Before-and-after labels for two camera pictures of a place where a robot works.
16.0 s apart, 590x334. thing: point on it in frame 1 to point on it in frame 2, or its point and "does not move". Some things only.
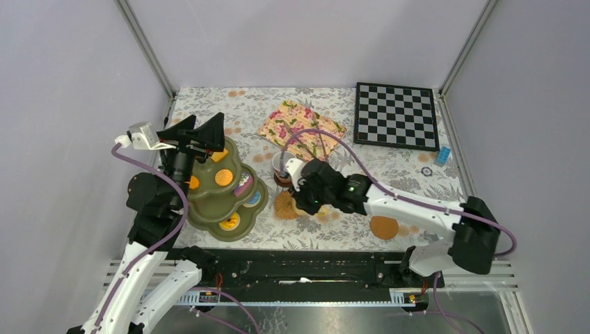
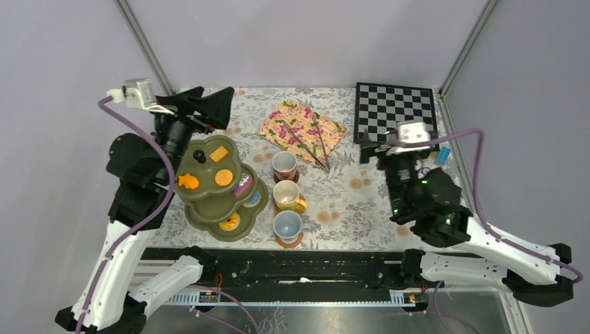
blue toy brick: [444, 154] does not move
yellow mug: [325, 212] to [286, 194]
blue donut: [254, 200] does not move
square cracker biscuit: [217, 156] does not move
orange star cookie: [194, 183] does not move
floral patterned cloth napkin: [292, 117] does not move
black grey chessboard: [395, 115] does not move
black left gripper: [211, 134] to [215, 108]
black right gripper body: [311, 199] to [398, 170]
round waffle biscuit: [223, 177] does not move
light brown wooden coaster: [384, 227] to [290, 245]
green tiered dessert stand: [226, 199] does not move
